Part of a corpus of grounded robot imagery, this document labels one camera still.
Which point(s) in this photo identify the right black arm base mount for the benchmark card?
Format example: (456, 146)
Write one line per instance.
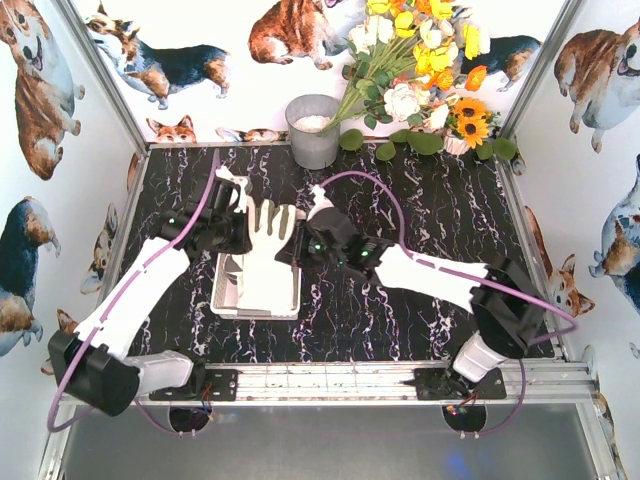
(437, 381)

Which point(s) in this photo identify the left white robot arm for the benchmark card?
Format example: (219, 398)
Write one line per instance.
(92, 363)

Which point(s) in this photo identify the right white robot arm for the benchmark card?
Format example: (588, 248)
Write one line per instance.
(500, 295)

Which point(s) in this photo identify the artificial flower bouquet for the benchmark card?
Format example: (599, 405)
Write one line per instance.
(420, 63)

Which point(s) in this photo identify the white glove green trim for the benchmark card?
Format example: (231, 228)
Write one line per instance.
(233, 267)

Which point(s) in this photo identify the white perforated storage basket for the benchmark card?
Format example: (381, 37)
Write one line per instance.
(267, 296)

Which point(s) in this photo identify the grey metal bucket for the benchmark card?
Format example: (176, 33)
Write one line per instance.
(314, 139)

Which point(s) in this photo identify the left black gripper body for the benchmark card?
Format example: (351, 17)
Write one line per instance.
(239, 232)

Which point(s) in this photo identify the white grey glove underneath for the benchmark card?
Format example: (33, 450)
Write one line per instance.
(270, 227)

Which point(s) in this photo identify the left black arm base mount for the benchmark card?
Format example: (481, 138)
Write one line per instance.
(204, 383)

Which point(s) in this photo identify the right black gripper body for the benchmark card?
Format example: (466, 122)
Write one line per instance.
(297, 245)

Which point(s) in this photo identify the small white sunflower pot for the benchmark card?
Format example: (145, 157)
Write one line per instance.
(454, 145)

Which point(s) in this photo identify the aluminium front rail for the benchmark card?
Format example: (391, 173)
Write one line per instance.
(544, 381)

